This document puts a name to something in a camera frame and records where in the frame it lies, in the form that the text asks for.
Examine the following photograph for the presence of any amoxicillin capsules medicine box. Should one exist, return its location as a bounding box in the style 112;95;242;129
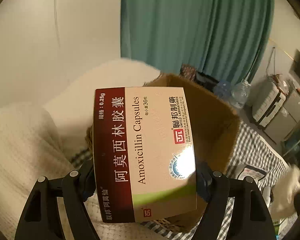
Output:
93;87;197;223

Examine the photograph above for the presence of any silver foil packet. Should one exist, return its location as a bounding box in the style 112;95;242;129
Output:
234;164;267;186

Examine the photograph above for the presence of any checkered bed sheet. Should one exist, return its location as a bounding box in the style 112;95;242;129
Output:
68;121;288;239

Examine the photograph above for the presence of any white quilted blanket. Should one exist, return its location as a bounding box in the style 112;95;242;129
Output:
0;102;191;240

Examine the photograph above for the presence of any brown cardboard box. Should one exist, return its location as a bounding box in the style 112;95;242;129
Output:
84;73;241;233

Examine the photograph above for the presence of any white pillow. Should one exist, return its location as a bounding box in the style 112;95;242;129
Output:
44;59;160;166

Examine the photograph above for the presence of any grey mini fridge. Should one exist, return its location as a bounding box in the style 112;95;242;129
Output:
264;89;300;144

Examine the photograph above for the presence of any white suitcase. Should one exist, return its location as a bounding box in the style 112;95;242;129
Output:
252;79;286;128

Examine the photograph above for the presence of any clear plastic water bottle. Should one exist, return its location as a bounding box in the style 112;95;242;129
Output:
231;80;251;109

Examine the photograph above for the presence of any dark patterned box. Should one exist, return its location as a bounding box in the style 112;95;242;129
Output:
180;64;197;81

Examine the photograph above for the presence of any green curtain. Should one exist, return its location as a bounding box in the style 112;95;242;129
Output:
121;0;274;84

